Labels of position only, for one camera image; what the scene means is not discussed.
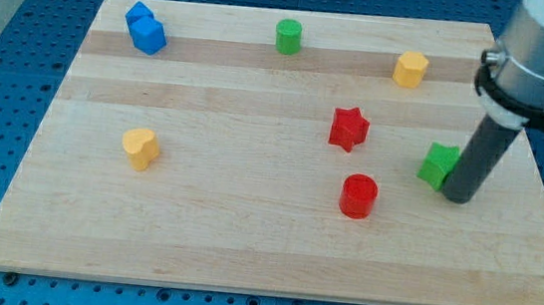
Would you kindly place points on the blue cube block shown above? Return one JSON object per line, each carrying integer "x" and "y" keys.
{"x": 148, "y": 35}

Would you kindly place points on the wooden board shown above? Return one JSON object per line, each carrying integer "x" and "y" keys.
{"x": 244, "y": 195}

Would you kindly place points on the yellow heart block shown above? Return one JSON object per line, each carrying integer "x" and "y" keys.
{"x": 141, "y": 147}

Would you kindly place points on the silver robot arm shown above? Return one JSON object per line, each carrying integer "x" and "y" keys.
{"x": 509, "y": 84}

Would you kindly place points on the green star block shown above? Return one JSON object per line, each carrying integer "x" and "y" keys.
{"x": 438, "y": 164}

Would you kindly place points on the red cylinder block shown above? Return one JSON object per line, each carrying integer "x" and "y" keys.
{"x": 359, "y": 193}

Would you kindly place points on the blue pentagon block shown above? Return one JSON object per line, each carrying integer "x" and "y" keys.
{"x": 136, "y": 12}

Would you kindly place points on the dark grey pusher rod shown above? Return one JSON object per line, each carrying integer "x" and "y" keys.
{"x": 484, "y": 150}

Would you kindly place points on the red star block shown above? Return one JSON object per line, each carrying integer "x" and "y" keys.
{"x": 349, "y": 128}

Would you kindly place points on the green cylinder block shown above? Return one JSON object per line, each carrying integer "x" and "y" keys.
{"x": 288, "y": 36}

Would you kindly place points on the yellow hexagon block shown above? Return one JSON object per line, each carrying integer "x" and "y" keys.
{"x": 410, "y": 69}

